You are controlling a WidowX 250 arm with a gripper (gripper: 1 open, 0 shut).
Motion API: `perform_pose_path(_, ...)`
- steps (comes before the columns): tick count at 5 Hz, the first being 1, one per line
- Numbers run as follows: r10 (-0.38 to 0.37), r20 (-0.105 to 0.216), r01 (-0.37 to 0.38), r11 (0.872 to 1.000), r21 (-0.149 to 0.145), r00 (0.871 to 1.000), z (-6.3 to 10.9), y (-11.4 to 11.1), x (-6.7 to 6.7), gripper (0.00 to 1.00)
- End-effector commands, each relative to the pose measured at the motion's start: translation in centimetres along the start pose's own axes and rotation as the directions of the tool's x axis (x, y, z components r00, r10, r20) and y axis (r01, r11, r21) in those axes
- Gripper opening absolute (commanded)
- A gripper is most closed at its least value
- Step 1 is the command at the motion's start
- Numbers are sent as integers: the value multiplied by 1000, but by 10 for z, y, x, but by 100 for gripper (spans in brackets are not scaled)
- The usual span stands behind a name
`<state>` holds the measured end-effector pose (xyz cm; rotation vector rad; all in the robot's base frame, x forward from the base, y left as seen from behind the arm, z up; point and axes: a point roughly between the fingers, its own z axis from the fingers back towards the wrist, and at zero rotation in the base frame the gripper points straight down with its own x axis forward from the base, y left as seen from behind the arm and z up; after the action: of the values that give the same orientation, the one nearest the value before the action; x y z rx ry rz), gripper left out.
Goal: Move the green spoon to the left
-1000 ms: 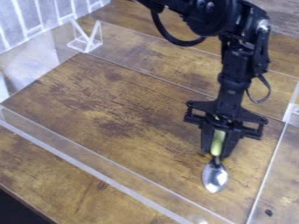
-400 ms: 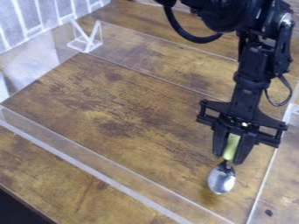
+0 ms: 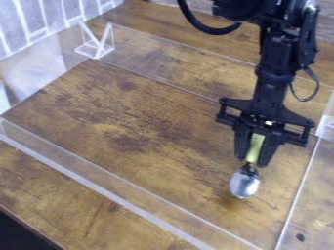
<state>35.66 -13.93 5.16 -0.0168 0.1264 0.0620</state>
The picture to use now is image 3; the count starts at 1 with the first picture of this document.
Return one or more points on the clear acrylic barrier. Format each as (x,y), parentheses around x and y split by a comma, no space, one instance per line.
(194,229)
(309,229)

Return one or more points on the clear acrylic triangular bracket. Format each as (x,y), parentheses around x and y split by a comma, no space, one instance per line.
(96,48)

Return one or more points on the clear acrylic front barrier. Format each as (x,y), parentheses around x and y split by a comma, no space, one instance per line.
(194,229)

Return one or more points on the clear acrylic right barrier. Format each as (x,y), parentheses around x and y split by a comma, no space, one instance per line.
(309,229)

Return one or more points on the green handled metal spoon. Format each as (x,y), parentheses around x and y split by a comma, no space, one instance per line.
(245,179)

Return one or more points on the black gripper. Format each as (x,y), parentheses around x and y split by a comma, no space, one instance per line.
(265,116)

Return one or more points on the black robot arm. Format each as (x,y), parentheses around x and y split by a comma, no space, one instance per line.
(287,50)

